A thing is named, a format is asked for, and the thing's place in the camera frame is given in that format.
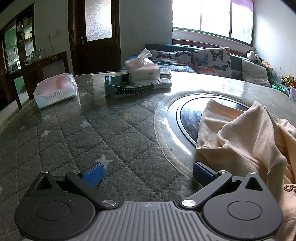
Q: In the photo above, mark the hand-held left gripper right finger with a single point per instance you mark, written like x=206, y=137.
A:
x=203, y=172

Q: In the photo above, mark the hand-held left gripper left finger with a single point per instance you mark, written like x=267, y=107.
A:
x=93, y=173

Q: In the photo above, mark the cream sweatshirt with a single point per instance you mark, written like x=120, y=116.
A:
x=242, y=139

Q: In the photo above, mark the round black table insert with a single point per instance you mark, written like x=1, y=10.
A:
x=189, y=115

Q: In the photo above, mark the pink white soft tissue pack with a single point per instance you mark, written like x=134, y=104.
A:
x=55, y=90

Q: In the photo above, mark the stack of papers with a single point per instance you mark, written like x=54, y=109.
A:
x=165, y=75

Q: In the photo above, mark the upright butterfly print pillow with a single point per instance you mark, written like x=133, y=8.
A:
x=212, y=61

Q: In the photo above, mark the grey pillow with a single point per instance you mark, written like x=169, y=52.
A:
x=254, y=73

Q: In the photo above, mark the green bowl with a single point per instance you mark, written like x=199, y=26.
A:
x=278, y=86

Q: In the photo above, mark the pink tissue box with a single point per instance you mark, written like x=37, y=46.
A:
x=143, y=70

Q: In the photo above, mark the dark blue sofa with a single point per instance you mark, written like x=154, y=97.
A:
x=235, y=61

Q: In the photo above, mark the dark wooden sideboard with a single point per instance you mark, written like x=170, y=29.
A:
x=44, y=67

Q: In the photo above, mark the flat butterfly print pillow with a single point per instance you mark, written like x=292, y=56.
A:
x=171, y=59

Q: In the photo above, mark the clear storage box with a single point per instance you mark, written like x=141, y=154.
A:
x=292, y=93

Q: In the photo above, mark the orange green plush toy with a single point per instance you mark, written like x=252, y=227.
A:
x=267, y=64

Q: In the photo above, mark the green yellow plush toys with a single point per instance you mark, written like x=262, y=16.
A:
x=288, y=80

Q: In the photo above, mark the panda plush toy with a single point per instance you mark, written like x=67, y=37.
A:
x=252, y=55

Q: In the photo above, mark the dark wooden door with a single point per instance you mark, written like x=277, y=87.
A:
x=97, y=46

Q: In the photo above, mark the white microwave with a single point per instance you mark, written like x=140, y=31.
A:
x=15, y=67

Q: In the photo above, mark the glass jars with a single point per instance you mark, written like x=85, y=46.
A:
x=34, y=54

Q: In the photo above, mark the window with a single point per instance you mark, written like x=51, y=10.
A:
x=208, y=18

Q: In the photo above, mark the dark wooden shelf cabinet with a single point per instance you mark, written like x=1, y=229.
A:
x=20, y=34

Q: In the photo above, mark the purple window blind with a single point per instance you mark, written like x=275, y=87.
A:
x=245, y=3

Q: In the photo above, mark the wall socket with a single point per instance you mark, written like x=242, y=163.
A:
x=52, y=35

